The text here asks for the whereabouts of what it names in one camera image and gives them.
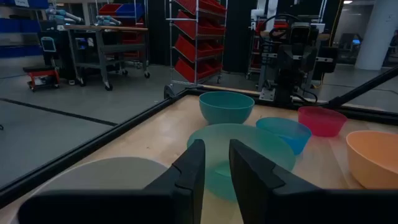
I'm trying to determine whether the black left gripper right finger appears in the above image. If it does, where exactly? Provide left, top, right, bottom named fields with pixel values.
left=228, top=139, right=398, bottom=224

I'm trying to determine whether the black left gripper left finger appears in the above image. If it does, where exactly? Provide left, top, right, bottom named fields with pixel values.
left=17, top=139, right=206, bottom=224

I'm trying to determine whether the small blue plastic bowl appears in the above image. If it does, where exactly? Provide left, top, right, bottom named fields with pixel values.
left=256, top=116, right=313, bottom=156

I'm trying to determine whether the small pink red bowl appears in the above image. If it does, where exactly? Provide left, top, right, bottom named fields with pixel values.
left=297, top=106, right=348, bottom=138

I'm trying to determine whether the teal plastic bowl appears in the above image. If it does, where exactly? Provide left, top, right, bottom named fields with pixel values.
left=198, top=91, right=256, bottom=126

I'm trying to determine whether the orange plastic bowl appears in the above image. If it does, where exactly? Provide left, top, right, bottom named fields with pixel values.
left=345, top=130, right=398, bottom=190

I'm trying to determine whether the large pale green translucent bowl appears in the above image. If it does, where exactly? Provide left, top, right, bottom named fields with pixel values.
left=186, top=123, right=297, bottom=202

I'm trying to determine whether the white round column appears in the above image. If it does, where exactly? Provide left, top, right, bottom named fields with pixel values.
left=354, top=0, right=398, bottom=71

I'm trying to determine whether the wooden top work table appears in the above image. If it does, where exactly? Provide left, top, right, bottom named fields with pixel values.
left=63, top=24, right=152, bottom=91

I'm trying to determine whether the red and blue bin rack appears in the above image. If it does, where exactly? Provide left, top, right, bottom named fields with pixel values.
left=98, top=2, right=146, bottom=60

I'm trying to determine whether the blue bin shelving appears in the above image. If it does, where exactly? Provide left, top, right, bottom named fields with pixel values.
left=0, top=0, right=50, bottom=59

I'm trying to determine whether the black diagonal frame strut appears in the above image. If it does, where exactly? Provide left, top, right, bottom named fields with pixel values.
left=323, top=66, right=398, bottom=110

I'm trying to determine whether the wire rack with red bins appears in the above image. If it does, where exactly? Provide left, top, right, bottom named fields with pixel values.
left=164, top=0, right=228, bottom=100

